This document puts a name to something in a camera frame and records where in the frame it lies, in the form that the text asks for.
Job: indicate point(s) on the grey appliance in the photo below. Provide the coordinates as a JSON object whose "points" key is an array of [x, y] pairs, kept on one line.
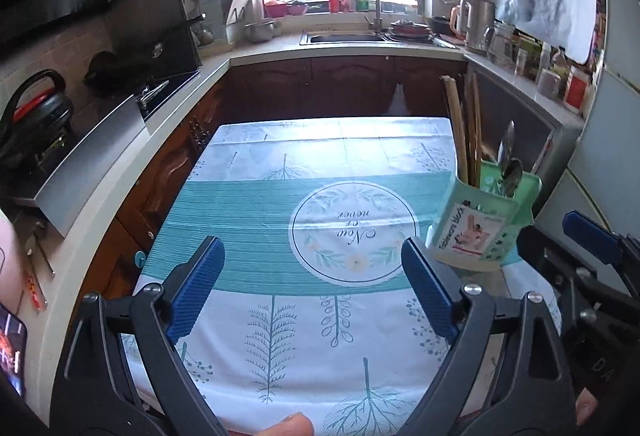
{"points": [[515, 126]]}

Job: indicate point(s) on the kitchen faucet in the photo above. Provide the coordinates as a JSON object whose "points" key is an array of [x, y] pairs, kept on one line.
{"points": [[370, 1]]}

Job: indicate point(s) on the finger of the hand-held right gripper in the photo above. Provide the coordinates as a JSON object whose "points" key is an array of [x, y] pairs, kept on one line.
{"points": [[592, 236], [545, 256]]}

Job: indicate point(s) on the glass teapot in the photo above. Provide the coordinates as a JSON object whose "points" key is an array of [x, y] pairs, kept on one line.
{"points": [[497, 43]]}

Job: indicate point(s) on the smartphone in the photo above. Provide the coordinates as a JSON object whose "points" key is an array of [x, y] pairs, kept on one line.
{"points": [[11, 346]]}

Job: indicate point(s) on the teal and white tablecloth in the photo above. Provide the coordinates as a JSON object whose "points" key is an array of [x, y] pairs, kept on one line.
{"points": [[280, 156]]}

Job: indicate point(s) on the grey refrigerator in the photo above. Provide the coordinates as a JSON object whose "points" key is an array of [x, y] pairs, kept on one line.
{"points": [[605, 141]]}

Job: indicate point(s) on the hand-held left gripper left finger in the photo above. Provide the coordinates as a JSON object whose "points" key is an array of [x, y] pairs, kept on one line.
{"points": [[197, 286]]}

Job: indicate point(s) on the black wok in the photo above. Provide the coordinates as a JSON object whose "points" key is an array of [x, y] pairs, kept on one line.
{"points": [[102, 68]]}

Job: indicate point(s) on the person's right hand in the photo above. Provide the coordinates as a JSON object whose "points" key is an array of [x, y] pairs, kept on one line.
{"points": [[585, 408]]}

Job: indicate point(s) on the steel bowl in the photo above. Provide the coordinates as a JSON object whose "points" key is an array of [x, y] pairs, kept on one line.
{"points": [[260, 31]]}

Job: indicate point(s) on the stainless steel panel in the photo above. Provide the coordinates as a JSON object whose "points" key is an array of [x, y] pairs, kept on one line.
{"points": [[90, 166]]}

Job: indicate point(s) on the red basket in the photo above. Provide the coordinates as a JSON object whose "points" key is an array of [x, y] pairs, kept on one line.
{"points": [[275, 7]]}

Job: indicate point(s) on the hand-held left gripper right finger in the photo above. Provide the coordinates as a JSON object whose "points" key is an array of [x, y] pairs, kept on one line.
{"points": [[430, 286]]}

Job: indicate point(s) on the gas stove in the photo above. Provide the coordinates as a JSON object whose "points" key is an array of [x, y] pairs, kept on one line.
{"points": [[165, 88]]}

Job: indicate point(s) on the mint green utensil holder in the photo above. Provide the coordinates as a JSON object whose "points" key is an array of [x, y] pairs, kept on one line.
{"points": [[480, 226]]}

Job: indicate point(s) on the stack of dishes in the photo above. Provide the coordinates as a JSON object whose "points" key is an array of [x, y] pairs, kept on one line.
{"points": [[410, 30]]}

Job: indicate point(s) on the dark brown wooden chopstick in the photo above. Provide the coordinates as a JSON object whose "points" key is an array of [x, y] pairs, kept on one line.
{"points": [[470, 131], [477, 136]]}

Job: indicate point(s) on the person's left hand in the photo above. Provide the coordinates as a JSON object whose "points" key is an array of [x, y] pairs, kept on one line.
{"points": [[290, 426]]}

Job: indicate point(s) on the row of condiment jars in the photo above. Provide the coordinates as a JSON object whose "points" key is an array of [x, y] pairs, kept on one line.
{"points": [[550, 66]]}

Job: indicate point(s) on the silver electric kettle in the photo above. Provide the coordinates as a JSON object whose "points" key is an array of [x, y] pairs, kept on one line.
{"points": [[475, 23]]}

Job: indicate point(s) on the kitchen sink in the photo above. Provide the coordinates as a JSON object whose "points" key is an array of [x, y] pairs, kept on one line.
{"points": [[345, 37]]}

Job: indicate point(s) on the black stove splash guard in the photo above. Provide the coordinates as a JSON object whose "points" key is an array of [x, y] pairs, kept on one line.
{"points": [[150, 31]]}

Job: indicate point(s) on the teal tablecloth clip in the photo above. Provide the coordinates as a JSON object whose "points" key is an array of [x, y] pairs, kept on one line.
{"points": [[140, 259]]}

